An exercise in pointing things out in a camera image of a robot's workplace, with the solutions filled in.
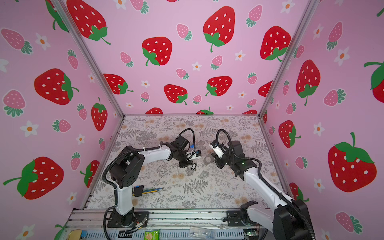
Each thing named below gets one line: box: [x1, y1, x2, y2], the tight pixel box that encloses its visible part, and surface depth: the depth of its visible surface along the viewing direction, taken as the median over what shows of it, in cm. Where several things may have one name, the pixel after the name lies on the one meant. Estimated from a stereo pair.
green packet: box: [144, 229, 160, 240], surface depth 70 cm
